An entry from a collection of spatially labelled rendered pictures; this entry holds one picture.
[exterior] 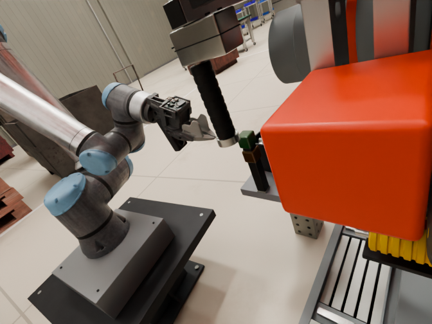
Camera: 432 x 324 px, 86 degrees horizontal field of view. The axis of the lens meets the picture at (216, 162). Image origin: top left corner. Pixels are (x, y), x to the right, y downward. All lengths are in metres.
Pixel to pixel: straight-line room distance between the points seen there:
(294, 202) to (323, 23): 0.12
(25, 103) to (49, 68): 9.31
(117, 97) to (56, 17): 10.18
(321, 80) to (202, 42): 0.21
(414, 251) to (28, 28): 10.34
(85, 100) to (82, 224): 2.34
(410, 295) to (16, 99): 1.13
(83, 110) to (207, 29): 2.84
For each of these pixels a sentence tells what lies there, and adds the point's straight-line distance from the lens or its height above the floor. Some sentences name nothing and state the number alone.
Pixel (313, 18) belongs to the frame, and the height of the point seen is 0.92.
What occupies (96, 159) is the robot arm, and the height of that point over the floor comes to 0.75.
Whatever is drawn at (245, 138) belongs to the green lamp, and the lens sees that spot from 0.64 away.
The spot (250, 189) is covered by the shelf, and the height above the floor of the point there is 0.45.
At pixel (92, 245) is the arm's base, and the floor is 0.45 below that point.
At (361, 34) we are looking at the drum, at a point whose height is 0.86.
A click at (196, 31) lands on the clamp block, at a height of 0.94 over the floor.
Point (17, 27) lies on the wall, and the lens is 10.24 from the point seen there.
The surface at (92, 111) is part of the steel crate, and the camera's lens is 3.16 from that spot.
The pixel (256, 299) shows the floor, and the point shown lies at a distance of 1.08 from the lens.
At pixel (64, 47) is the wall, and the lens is 10.57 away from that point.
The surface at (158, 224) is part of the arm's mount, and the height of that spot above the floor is 0.40.
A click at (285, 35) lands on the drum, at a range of 0.45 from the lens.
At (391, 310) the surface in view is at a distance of 0.89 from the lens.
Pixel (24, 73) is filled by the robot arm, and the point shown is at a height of 1.02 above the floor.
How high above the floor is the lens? 0.94
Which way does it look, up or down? 29 degrees down
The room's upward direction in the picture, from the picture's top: 24 degrees counter-clockwise
